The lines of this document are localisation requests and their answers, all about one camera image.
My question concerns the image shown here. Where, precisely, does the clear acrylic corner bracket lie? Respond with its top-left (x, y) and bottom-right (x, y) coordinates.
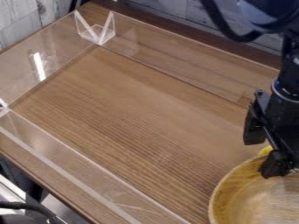
top-left (73, 11), bottom-right (116, 46)

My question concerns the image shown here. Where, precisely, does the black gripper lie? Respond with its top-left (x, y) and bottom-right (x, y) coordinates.
top-left (242, 78), bottom-right (299, 179)

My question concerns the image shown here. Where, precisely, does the black table frame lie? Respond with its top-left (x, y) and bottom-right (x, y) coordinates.
top-left (0, 156), bottom-right (91, 224)

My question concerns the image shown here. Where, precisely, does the brown wooden bowl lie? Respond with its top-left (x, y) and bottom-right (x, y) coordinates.
top-left (208, 156), bottom-right (299, 224)

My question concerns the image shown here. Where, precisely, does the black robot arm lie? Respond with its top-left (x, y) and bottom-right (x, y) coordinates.
top-left (239, 0), bottom-right (299, 179)

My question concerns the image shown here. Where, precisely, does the yellow lemon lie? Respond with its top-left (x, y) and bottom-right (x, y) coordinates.
top-left (259, 146), bottom-right (274, 155)

